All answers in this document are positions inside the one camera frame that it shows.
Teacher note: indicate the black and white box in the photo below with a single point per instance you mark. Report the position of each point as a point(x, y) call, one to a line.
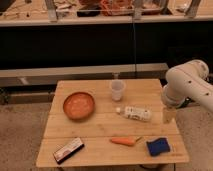
point(68, 150)

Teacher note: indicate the grey metal shelf rail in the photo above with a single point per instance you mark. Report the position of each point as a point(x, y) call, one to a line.
point(50, 76)

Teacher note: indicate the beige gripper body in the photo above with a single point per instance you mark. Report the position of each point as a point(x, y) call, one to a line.
point(168, 114)

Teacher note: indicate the wooden table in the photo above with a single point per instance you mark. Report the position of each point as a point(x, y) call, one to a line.
point(105, 124)

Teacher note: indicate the white plastic bottle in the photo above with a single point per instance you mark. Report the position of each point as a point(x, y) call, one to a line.
point(134, 113)

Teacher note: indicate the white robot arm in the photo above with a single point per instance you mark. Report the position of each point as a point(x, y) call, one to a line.
point(186, 80)

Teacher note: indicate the orange bowl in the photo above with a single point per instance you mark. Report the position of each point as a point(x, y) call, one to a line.
point(79, 105)

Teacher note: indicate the clear plastic cup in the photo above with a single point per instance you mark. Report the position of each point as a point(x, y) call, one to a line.
point(117, 88)

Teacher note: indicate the blue sponge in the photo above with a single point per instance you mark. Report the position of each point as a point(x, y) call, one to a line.
point(158, 146)

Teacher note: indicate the orange carrot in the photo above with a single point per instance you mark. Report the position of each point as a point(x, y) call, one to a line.
point(127, 141)

